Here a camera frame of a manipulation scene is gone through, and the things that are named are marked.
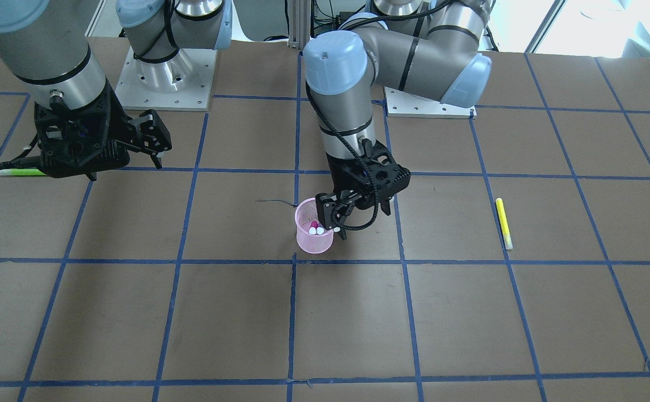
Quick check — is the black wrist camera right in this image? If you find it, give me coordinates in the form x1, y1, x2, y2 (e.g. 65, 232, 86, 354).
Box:
0, 94, 130, 178

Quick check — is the pink mesh cup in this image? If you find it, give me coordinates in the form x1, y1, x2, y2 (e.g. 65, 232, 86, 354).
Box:
294, 198, 334, 254

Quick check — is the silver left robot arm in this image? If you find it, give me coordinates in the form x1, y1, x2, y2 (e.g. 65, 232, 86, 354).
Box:
304, 1, 495, 239

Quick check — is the pink marker pen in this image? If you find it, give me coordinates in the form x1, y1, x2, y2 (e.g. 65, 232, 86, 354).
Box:
308, 221, 319, 235

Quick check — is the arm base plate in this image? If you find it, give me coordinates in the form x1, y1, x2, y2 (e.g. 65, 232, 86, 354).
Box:
384, 87, 477, 119
113, 49, 218, 112

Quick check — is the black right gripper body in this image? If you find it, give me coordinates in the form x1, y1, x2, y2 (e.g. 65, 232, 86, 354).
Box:
99, 84, 141, 154

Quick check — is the yellow highlighter pen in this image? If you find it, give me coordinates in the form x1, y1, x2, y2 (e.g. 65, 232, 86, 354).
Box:
494, 198, 514, 250

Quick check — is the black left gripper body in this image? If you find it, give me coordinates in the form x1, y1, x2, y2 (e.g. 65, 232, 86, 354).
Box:
327, 154, 373, 196

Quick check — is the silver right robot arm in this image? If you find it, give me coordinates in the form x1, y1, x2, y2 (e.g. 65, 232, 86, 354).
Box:
0, 1, 233, 181

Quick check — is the green highlighter pen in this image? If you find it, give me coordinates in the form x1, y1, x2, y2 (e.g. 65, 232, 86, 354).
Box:
0, 168, 47, 176

